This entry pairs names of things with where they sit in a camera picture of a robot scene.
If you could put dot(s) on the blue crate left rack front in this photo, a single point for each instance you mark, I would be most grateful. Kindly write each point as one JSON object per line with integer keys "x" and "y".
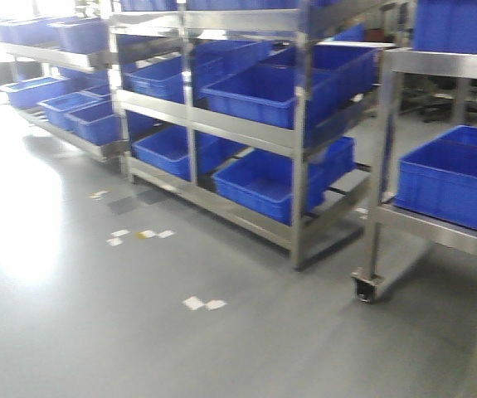
{"x": 96, "y": 123}

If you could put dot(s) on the blue crate on right cart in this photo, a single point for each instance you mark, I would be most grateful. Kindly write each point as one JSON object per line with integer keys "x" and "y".
{"x": 439, "y": 178}

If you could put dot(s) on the middle steel shelf rack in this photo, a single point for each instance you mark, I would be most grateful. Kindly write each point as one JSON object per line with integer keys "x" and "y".
{"x": 305, "y": 27}

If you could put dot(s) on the left steel shelf rack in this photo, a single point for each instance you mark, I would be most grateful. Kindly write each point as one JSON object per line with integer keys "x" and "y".
{"x": 48, "y": 82}

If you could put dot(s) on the blue crate bottom left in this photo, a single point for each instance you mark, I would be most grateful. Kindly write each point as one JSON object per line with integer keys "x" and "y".
{"x": 168, "y": 150}

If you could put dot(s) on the blue crate middle left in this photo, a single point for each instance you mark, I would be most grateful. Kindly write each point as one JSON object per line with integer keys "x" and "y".
{"x": 214, "y": 61}

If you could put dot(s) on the blue crate rack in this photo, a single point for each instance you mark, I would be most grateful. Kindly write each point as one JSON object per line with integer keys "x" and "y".
{"x": 96, "y": 123}
{"x": 84, "y": 36}

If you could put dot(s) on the right steel cart rack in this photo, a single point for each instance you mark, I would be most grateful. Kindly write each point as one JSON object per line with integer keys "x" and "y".
{"x": 397, "y": 63}

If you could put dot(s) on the blue crate bottom front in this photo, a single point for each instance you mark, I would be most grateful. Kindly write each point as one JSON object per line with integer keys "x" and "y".
{"x": 262, "y": 181}

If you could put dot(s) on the caster wheel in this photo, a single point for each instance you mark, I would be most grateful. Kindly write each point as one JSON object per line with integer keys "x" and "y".
{"x": 366, "y": 286}

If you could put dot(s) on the blue crate left rack top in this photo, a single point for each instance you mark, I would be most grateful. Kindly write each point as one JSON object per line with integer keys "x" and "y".
{"x": 84, "y": 36}

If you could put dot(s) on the blue crate middle front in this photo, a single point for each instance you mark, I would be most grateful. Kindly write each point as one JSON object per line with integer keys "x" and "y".
{"x": 265, "y": 92}

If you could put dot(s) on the steel shelf rack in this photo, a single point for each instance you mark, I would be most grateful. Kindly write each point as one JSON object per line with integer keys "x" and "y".
{"x": 48, "y": 82}
{"x": 305, "y": 27}

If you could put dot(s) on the blue crate top right cart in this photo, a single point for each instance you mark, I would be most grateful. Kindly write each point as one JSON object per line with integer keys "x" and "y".
{"x": 446, "y": 26}

